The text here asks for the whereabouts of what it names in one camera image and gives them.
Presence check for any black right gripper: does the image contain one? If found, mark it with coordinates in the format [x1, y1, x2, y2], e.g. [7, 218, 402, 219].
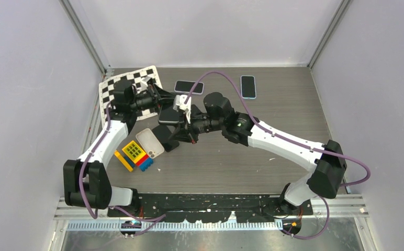
[170, 108, 225, 144]

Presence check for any black phone purple edge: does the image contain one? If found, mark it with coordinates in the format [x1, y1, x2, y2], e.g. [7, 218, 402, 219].
[158, 106, 184, 126]

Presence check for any checkerboard calibration mat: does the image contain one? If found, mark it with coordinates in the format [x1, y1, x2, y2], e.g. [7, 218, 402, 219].
[98, 65, 164, 128]

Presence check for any beige phone case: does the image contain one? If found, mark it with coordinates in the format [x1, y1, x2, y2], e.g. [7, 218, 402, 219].
[136, 128, 165, 159]

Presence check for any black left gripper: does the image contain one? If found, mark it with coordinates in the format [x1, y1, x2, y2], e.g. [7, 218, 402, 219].
[129, 85, 177, 115]

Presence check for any yellow red blue block house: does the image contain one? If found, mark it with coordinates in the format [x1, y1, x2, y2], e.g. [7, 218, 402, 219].
[122, 140, 153, 172]

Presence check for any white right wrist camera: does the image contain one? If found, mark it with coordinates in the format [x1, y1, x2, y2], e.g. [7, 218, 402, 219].
[173, 95, 192, 123]

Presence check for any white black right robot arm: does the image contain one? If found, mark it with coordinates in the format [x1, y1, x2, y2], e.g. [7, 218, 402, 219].
[171, 92, 346, 215]

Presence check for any aluminium frame rail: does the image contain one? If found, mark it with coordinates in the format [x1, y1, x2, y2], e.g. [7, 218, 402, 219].
[54, 193, 368, 233]

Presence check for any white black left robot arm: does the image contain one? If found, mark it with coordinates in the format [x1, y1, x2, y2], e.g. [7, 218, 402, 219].
[63, 79, 177, 216]

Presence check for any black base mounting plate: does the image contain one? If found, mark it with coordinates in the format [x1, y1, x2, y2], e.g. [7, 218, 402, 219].
[107, 193, 313, 224]

